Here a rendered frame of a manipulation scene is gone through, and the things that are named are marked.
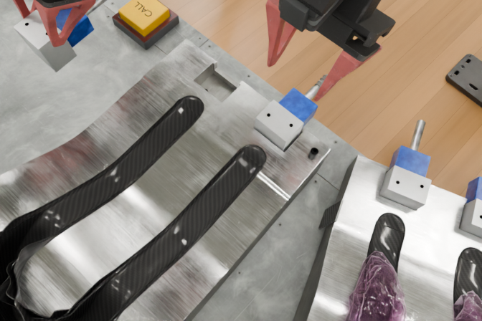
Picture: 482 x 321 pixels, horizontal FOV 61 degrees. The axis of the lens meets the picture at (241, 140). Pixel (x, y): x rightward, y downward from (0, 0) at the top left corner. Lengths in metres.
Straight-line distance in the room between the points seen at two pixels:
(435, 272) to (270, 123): 0.27
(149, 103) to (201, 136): 0.09
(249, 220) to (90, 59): 0.39
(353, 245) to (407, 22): 0.44
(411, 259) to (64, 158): 0.45
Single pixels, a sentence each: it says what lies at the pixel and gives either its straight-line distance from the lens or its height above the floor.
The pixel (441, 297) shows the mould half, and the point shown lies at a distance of 0.57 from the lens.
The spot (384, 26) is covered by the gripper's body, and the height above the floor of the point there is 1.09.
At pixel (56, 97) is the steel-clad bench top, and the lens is 0.71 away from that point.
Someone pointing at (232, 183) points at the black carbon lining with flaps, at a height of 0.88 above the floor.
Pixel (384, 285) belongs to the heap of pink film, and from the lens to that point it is 0.51.
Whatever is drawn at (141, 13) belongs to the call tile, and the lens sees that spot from 0.73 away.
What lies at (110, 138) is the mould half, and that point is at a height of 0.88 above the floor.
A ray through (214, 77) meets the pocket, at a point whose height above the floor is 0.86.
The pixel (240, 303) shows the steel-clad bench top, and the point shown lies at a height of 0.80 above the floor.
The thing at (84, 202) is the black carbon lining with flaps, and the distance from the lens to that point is 0.52.
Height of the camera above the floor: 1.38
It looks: 66 degrees down
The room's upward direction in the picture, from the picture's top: 5 degrees clockwise
